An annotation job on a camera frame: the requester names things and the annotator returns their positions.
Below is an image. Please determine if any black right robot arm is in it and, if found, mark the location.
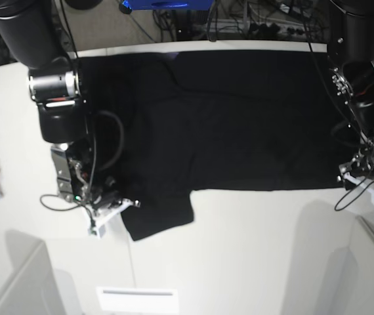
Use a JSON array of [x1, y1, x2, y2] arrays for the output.
[[0, 1, 140, 211]]

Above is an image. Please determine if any blue device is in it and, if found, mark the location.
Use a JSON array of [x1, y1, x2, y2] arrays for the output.
[[122, 0, 214, 11]]

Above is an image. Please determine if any grey partition panel right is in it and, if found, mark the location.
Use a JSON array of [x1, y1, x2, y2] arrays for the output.
[[314, 217, 374, 314]]

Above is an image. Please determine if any white paper label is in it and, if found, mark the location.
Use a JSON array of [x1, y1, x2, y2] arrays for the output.
[[96, 287, 180, 314]]

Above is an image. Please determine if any grey partition panel left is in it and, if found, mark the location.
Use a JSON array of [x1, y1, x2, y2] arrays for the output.
[[0, 230, 83, 314]]

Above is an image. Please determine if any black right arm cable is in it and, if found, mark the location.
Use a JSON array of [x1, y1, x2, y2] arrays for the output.
[[91, 110, 125, 171]]

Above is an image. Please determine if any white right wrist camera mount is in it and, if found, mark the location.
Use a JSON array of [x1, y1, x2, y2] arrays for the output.
[[86, 199, 122, 239]]

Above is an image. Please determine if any grey partition panel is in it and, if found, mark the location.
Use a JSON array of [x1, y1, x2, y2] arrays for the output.
[[0, 230, 83, 314], [314, 217, 374, 314]]

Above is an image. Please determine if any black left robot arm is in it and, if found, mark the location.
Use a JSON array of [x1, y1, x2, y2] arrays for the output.
[[327, 1, 374, 181]]

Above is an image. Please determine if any black T-shirt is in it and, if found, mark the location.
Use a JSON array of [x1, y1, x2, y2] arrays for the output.
[[81, 50, 359, 241]]

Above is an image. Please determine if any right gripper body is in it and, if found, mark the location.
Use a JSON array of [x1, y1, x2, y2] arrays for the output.
[[51, 140, 123, 210]]

